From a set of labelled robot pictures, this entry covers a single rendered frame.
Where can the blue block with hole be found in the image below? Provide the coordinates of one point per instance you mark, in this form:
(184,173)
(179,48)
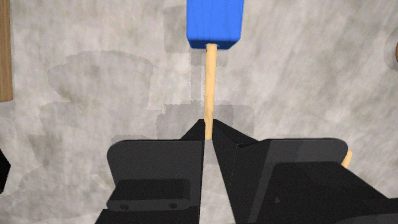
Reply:
(213,22)

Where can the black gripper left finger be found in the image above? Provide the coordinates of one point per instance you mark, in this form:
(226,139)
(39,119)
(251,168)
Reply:
(162,159)

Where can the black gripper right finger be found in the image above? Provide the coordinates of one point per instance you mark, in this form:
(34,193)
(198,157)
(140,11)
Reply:
(246,164)

